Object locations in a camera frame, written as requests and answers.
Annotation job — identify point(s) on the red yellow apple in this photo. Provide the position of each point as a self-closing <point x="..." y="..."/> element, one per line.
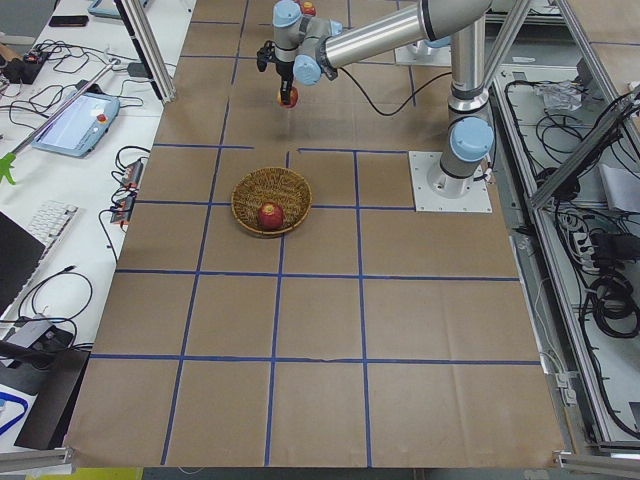
<point x="294" y="96"/>

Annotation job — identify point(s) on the black smartphone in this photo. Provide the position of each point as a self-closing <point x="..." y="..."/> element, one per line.
<point x="68" y="21"/>

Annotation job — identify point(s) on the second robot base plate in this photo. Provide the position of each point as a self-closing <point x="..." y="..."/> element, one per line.
<point x="423" y="54"/>

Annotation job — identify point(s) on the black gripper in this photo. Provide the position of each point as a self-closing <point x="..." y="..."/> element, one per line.
<point x="283" y="71"/>

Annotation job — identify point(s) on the aluminium frame post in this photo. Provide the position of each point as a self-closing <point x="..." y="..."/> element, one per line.
<point x="142" y="37"/>

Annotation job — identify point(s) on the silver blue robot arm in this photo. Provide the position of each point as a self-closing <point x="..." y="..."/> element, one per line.
<point x="305" y="47"/>

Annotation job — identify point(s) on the woven wicker basket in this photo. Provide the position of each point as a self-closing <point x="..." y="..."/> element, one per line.
<point x="280" y="185"/>

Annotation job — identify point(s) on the red apple on plate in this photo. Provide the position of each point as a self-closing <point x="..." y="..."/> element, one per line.
<point x="308" y="8"/>

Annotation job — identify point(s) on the white keyboard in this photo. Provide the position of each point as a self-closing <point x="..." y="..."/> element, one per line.
<point x="50" y="221"/>

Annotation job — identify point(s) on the red apple in basket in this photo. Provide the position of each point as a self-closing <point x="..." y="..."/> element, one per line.
<point x="270" y="216"/>

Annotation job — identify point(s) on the blue teach pendant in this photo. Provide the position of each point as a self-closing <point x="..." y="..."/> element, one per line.
<point x="80" y="128"/>

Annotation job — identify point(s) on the brown paper table cover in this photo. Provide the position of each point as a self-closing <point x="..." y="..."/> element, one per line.
<point x="371" y="335"/>

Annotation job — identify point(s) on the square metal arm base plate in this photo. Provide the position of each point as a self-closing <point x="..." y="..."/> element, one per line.
<point x="434" y="191"/>

